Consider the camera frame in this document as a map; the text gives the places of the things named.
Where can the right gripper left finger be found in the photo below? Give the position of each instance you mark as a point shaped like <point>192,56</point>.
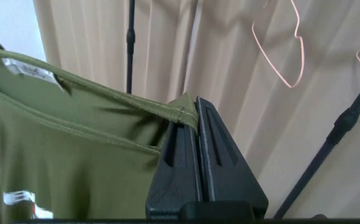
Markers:
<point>176,174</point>

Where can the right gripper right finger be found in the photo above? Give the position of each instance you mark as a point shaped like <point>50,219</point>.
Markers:
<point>229,174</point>

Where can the green printed T-shirt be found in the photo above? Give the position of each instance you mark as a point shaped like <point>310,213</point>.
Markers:
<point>74,155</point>

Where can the black clothes rack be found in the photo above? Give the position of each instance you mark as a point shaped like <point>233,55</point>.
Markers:
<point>131,40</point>

